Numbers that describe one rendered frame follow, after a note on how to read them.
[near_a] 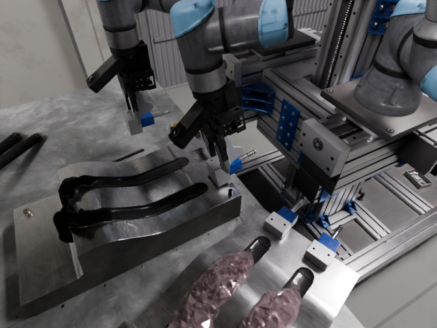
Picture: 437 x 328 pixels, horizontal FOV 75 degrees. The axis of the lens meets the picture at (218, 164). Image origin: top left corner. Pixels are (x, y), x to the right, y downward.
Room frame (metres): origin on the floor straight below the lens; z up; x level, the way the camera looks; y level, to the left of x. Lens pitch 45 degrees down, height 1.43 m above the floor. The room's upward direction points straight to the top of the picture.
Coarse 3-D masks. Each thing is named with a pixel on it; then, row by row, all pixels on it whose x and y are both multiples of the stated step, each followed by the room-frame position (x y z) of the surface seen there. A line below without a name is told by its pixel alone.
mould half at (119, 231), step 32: (160, 160) 0.57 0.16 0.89; (192, 160) 0.56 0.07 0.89; (96, 192) 0.42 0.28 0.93; (128, 192) 0.45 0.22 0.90; (160, 192) 0.46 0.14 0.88; (224, 192) 0.45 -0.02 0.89; (32, 224) 0.38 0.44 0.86; (128, 224) 0.35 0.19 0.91; (160, 224) 0.36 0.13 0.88; (192, 224) 0.38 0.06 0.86; (32, 256) 0.30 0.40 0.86; (64, 256) 0.30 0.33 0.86; (96, 256) 0.27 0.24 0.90; (128, 256) 0.30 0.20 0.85; (32, 288) 0.23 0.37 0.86; (64, 288) 0.23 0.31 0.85
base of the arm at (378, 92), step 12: (372, 72) 0.64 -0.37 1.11; (384, 72) 0.60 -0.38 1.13; (396, 72) 0.59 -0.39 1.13; (360, 84) 0.67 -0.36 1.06; (372, 84) 0.61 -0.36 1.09; (384, 84) 0.59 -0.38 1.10; (396, 84) 0.58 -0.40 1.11; (408, 84) 0.58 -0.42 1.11; (360, 96) 0.62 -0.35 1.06; (372, 96) 0.60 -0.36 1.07; (384, 96) 0.58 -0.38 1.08; (396, 96) 0.58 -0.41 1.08; (408, 96) 0.57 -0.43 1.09; (420, 96) 0.58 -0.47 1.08; (372, 108) 0.58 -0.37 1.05; (384, 108) 0.57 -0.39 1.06; (396, 108) 0.56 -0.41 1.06; (408, 108) 0.56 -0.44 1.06
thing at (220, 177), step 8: (248, 152) 0.54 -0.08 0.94; (208, 160) 0.51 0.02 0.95; (216, 160) 0.50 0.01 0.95; (240, 160) 0.51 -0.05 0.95; (208, 168) 0.50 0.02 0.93; (216, 168) 0.47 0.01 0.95; (232, 168) 0.49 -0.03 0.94; (240, 168) 0.50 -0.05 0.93; (216, 176) 0.46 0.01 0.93; (224, 176) 0.47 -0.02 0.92
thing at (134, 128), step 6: (126, 114) 0.68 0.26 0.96; (132, 114) 0.69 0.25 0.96; (144, 114) 0.70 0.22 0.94; (150, 114) 0.70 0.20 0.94; (156, 114) 0.72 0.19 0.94; (162, 114) 0.72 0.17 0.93; (126, 120) 0.67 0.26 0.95; (132, 120) 0.66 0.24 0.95; (144, 120) 0.68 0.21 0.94; (150, 120) 0.69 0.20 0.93; (126, 126) 0.69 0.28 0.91; (132, 126) 0.66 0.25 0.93; (138, 126) 0.67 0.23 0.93; (144, 126) 0.68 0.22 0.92; (132, 132) 0.66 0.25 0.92; (138, 132) 0.66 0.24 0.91
